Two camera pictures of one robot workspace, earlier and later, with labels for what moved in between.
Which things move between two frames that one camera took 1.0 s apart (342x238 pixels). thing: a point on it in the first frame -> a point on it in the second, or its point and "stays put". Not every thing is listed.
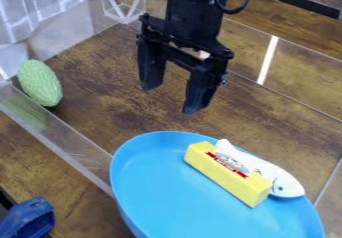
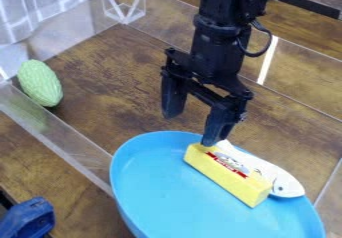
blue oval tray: x=166 y=200 stays put
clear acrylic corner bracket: x=137 y=9 stays put
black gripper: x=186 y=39 -> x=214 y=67
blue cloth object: x=27 y=219 stays put
